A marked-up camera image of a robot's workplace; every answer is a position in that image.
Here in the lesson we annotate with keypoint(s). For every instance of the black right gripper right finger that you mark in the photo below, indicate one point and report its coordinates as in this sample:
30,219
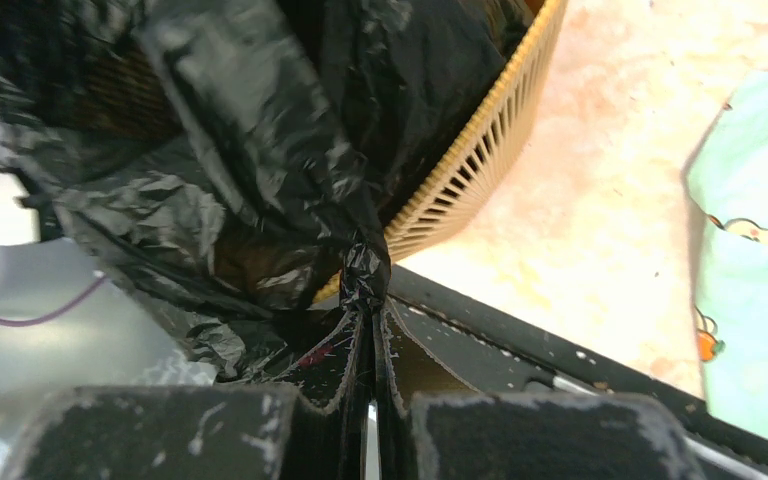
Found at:
434,425

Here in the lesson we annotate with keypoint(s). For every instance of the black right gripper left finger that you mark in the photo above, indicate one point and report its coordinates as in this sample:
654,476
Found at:
308,423

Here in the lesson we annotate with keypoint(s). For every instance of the yellow ribbed trash bin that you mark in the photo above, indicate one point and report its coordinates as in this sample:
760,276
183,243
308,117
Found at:
477,166

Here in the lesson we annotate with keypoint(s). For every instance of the black plastic trash bag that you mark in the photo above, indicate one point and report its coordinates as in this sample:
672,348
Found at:
222,160

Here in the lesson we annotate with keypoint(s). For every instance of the light green patterned cloth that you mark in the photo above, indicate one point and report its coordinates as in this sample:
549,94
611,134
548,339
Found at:
728,181

